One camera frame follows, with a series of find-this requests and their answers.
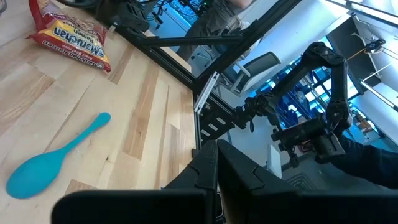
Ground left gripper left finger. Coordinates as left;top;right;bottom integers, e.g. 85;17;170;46
51;139;219;224

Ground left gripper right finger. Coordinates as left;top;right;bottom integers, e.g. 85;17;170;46
216;139;398;224

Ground teal plastic spoon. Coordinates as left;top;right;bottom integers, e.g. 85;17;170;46
6;111;112;200

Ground red ramen noodle packet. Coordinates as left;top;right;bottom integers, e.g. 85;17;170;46
26;0;112;73

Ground person's forearm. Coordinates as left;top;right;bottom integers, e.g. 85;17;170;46
329;136;398;189

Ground blue storage bin shelf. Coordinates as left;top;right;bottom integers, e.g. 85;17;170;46
248;62;361;131

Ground white-framed office chair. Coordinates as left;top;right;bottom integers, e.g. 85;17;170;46
231;51;282;94

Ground person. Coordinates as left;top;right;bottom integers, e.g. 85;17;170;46
176;0;259;62

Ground silver aluminium bracket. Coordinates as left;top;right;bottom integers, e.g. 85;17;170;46
193;71;220;114

